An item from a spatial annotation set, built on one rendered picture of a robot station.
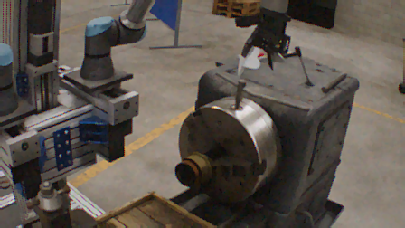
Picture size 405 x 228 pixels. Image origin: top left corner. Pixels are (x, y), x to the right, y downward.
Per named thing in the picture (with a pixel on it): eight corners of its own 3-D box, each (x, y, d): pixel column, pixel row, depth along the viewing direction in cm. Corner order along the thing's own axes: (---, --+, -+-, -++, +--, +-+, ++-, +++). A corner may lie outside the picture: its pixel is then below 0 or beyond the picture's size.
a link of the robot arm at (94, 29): (80, 50, 158) (80, 19, 153) (106, 44, 167) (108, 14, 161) (90, 57, 150) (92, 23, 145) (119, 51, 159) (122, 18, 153)
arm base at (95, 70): (73, 73, 161) (73, 51, 157) (99, 65, 172) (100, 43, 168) (93, 83, 153) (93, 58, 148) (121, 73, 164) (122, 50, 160)
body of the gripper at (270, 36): (271, 58, 106) (279, 16, 100) (247, 45, 111) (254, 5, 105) (287, 55, 111) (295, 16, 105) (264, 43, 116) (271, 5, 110)
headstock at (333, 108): (267, 122, 206) (277, 45, 189) (345, 156, 179) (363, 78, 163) (183, 166, 163) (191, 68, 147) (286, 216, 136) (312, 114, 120)
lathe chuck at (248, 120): (190, 165, 150) (204, 82, 136) (260, 207, 134) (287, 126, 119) (172, 173, 144) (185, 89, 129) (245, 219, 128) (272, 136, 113)
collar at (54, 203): (52, 189, 95) (51, 180, 94) (69, 204, 91) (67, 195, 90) (31, 199, 90) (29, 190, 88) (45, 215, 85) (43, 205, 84)
